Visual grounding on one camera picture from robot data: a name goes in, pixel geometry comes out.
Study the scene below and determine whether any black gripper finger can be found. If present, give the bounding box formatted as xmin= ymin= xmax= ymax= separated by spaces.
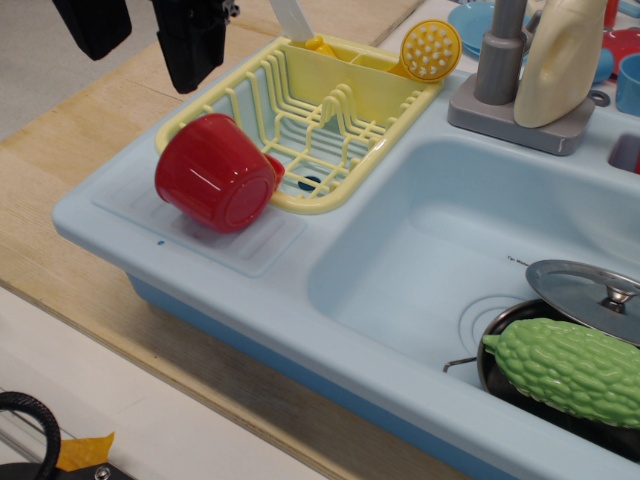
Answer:
xmin=152 ymin=0 xmax=226 ymax=94
xmin=53 ymin=0 xmax=132 ymax=61

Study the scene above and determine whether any grey toy faucet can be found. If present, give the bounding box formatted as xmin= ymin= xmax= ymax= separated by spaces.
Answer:
xmin=447 ymin=1 xmax=595 ymax=156

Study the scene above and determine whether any steel pot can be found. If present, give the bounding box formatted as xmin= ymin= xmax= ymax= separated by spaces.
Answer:
xmin=442 ymin=298 xmax=640 ymax=464

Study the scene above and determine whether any blue plastic cup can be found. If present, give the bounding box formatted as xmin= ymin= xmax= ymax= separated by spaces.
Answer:
xmin=615 ymin=54 xmax=640 ymax=116

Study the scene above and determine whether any white and yellow utensil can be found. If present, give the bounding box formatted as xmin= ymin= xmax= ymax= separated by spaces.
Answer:
xmin=270 ymin=0 xmax=336 ymax=58

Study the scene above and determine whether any green bitter gourd toy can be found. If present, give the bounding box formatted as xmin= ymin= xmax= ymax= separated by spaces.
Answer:
xmin=482 ymin=318 xmax=639 ymax=429

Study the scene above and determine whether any red plastic bowl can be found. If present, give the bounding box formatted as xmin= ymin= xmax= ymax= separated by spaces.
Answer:
xmin=602 ymin=28 xmax=640 ymax=71

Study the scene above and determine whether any yellow tape piece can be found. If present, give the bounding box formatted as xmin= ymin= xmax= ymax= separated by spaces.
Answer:
xmin=56 ymin=432 xmax=115 ymax=472

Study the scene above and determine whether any red plastic cup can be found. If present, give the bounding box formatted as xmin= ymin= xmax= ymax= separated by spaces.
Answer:
xmin=155 ymin=113 xmax=285 ymax=233

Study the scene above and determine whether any light blue toy sink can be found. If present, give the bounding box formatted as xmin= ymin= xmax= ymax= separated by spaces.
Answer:
xmin=52 ymin=73 xmax=639 ymax=479

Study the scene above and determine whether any blue plastic bowl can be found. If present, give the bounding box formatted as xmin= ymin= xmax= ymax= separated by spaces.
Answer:
xmin=592 ymin=48 xmax=615 ymax=85

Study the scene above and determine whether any yellow round scrub brush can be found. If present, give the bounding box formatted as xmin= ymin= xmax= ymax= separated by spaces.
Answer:
xmin=388 ymin=20 xmax=463 ymax=83

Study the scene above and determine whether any black cable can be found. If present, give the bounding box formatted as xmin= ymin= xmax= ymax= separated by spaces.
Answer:
xmin=0 ymin=391 xmax=62 ymax=480

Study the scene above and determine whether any cream detergent bottle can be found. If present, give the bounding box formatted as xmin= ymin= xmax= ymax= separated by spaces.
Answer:
xmin=514 ymin=0 xmax=607 ymax=128

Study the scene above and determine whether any yellow dish rack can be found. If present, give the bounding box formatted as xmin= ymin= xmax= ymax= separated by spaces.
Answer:
xmin=155 ymin=37 xmax=443 ymax=214

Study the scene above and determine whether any steel pot lid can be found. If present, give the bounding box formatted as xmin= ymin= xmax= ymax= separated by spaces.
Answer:
xmin=526 ymin=260 xmax=639 ymax=346

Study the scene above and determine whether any black base with screw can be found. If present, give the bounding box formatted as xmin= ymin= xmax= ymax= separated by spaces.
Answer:
xmin=1 ymin=462 xmax=132 ymax=480

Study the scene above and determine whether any blue plastic plate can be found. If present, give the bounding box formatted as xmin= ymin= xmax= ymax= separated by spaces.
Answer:
xmin=447 ymin=2 xmax=495 ymax=58

